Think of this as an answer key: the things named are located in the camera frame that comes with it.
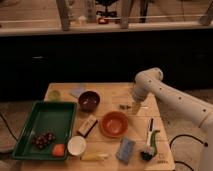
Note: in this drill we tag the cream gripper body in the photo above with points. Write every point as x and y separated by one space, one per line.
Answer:
135 107

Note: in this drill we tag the silver metal fork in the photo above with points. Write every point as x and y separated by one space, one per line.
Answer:
126 107

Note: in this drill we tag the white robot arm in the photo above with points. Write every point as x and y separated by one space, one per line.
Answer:
196 110

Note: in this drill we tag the orange bowl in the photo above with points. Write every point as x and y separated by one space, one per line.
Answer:
114 124

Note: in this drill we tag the purple bowl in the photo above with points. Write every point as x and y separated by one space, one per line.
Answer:
89 101

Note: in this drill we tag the blue sponge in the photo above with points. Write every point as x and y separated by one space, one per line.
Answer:
125 150

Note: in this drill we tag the black and white eraser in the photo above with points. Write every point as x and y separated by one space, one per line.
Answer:
87 126

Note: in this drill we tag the yellow banana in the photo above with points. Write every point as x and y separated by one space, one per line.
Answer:
94 157

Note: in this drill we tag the white cup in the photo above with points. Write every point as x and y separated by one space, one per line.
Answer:
76 146

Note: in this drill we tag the green small cup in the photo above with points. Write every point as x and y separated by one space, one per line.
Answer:
54 95

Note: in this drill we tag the orange carrot piece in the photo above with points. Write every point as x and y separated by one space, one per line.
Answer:
58 150

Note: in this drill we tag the red object on shelf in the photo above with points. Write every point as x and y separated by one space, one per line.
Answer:
103 21

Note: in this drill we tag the dark grape bunch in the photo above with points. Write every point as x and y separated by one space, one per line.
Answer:
43 140

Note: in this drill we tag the wooden table leg middle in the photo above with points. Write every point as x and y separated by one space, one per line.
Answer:
126 6

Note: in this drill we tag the wooden table leg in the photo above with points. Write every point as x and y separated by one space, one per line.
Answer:
126 6
63 10

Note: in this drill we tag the wooden table leg left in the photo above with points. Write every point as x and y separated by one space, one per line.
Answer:
63 10

